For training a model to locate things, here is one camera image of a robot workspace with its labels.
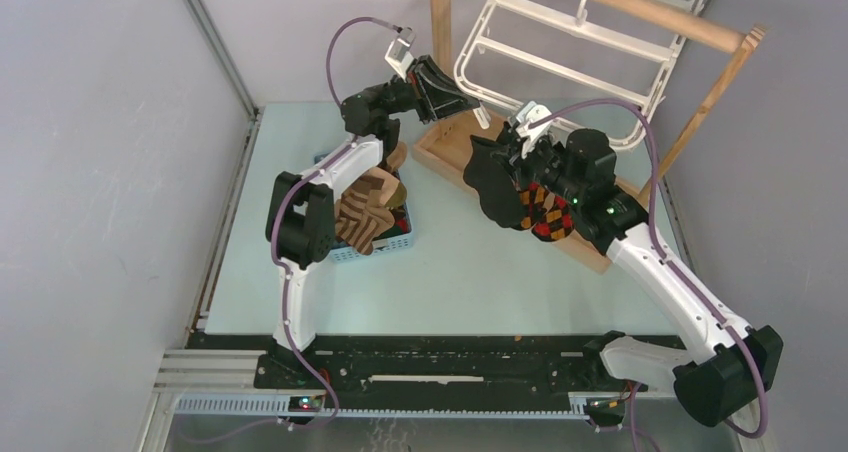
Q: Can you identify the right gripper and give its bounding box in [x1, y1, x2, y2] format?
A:
[493, 131, 584, 205]

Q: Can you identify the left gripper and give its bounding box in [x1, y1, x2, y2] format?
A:
[369, 56, 481, 126]

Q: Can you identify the red black argyle sock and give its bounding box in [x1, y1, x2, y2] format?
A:
[531, 196, 574, 242]

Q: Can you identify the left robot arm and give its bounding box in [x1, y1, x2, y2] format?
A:
[265, 55, 481, 389]

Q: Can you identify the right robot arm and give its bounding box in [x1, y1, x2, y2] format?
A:
[495, 123, 783, 436]

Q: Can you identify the wooden hanger stand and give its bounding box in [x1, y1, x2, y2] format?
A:
[412, 0, 768, 274]

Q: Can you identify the white plastic clip hanger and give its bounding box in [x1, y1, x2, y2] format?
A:
[453, 0, 686, 118]

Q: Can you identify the pile of socks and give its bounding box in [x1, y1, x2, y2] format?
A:
[334, 142, 408, 255]

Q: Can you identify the light blue perforated basket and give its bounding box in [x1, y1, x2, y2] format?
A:
[312, 150, 417, 265]

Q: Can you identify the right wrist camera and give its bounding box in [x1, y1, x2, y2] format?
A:
[508, 101, 552, 159]

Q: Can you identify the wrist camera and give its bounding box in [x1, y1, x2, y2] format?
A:
[508, 101, 552, 159]
[384, 27, 416, 78]

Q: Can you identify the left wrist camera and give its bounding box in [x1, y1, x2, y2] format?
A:
[384, 27, 416, 78]

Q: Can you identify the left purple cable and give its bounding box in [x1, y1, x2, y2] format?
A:
[270, 16, 402, 434]

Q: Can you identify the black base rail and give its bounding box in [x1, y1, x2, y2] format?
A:
[188, 332, 664, 416]

